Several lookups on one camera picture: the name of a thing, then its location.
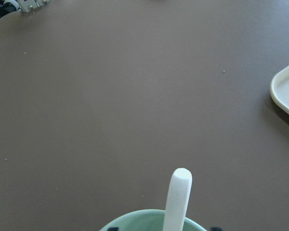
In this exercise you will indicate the white ceramic spoon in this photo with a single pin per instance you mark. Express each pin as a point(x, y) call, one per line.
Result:
point(177, 200)

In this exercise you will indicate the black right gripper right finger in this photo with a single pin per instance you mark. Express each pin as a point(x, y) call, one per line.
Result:
point(215, 229)

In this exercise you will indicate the light green ceramic bowl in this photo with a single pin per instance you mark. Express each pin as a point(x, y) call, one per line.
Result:
point(147, 220)

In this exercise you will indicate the cream rectangular tray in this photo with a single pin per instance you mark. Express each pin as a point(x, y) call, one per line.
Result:
point(279, 89)

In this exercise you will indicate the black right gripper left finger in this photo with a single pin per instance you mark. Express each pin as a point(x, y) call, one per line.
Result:
point(113, 229)

